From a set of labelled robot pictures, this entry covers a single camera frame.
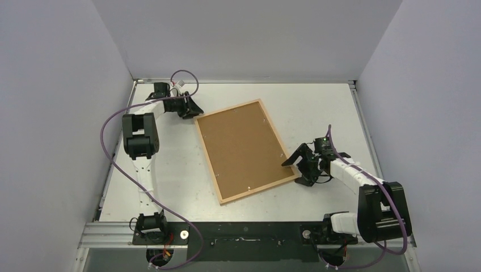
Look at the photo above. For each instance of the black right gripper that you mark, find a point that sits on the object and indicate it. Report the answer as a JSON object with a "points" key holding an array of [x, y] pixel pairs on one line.
{"points": [[309, 163]]}

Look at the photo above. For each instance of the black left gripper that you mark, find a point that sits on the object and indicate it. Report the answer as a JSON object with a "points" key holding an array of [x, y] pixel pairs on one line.
{"points": [[193, 109]]}

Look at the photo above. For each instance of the light wooden picture frame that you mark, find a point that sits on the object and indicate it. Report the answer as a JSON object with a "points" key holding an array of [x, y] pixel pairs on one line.
{"points": [[225, 199]]}

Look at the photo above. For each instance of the brown cardboard backing board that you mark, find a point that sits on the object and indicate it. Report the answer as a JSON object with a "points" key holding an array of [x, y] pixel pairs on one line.
{"points": [[244, 150]]}

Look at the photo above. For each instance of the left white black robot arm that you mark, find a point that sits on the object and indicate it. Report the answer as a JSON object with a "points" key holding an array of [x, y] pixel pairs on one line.
{"points": [[141, 144]]}

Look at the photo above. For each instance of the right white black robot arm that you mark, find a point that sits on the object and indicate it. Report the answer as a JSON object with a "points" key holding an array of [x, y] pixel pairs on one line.
{"points": [[382, 213]]}

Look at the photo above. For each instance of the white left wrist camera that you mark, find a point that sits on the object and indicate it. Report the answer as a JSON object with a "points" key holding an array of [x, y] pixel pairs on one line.
{"points": [[179, 85]]}

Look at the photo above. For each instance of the front aluminium black mounting rail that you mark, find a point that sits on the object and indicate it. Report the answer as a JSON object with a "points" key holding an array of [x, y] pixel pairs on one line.
{"points": [[232, 246]]}

